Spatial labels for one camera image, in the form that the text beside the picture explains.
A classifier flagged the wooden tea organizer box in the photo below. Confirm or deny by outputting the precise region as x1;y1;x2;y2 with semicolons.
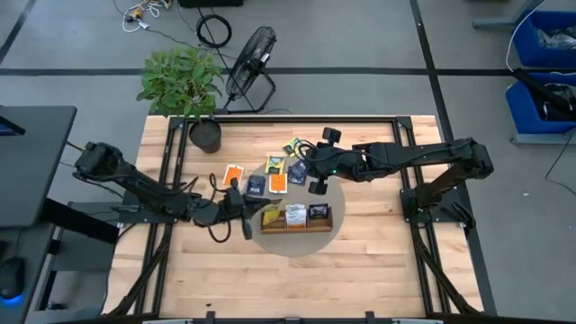
259;205;334;235

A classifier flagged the black tea packet green print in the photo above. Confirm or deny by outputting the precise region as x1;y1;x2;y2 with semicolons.
292;157;311;179
287;164;307;186
308;202;329;221

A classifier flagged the blue storage bin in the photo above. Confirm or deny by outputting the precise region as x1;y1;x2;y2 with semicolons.
504;71;576;136
512;9;576;68

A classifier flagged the coiled black cable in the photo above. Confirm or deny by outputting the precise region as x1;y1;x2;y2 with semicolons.
195;13;233;49

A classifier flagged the green leafy plant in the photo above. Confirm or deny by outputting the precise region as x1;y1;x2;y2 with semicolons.
136;47;225;119

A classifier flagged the grey table foot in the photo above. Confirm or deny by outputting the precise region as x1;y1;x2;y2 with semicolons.
510;131;576;146
472;0;541;31

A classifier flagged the black bag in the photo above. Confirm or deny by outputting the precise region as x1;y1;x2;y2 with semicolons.
539;83;576;122

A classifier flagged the computer monitor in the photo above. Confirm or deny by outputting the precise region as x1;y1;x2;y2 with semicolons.
0;115;26;138

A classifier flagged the white orange tea packet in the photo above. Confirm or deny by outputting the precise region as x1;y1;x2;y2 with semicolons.
285;203;308;229

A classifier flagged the dark blue tea packet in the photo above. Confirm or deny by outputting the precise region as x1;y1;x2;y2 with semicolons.
246;175;266;196

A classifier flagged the black equipment case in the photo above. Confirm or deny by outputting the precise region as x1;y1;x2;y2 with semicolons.
178;0;245;8

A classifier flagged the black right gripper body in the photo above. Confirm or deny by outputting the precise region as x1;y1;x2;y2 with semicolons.
309;127;342;195

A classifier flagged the clear plastic bag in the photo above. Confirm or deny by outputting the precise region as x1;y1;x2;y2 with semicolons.
537;26;576;50

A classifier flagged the round grey mat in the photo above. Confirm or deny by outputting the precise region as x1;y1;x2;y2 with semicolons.
242;155;347;258

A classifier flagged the white yellow cable bundle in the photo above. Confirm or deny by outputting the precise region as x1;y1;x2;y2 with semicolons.
121;0;172;33

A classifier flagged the dark desk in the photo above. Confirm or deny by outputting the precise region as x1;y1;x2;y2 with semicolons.
0;105;77;229

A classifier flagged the black floor fan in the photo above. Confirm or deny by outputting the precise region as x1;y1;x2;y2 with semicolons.
223;25;278;114

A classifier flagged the black folded stand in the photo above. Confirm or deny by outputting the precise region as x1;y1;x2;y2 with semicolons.
512;67;576;119

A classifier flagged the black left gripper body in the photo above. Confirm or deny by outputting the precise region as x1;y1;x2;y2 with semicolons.
220;177;253;241

